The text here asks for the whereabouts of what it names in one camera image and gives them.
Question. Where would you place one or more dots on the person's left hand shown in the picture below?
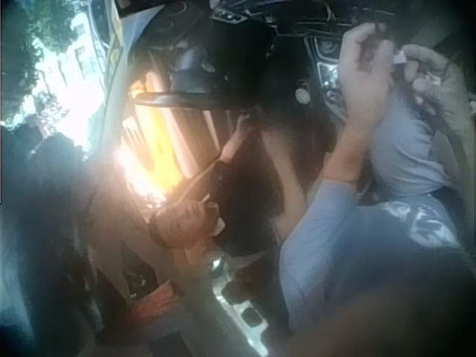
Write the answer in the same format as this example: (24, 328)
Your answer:
(362, 85)

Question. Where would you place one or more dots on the person's right hand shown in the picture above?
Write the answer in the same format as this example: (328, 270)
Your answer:
(439, 78)

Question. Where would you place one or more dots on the person's right fingers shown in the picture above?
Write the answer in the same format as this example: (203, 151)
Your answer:
(422, 56)

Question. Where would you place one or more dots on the small white connector piece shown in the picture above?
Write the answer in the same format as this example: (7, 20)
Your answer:
(399, 59)

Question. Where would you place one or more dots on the car centre control panel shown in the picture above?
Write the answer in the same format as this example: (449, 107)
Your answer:
(327, 74)

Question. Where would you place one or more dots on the round white knob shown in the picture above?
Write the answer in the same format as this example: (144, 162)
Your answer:
(302, 95)

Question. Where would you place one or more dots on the black steering wheel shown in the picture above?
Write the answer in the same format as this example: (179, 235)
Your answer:
(230, 56)

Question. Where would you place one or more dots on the beige ribbed car seat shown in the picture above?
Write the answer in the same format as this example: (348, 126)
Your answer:
(182, 137)

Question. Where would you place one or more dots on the green trees outside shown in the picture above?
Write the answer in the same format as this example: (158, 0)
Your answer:
(29, 33)

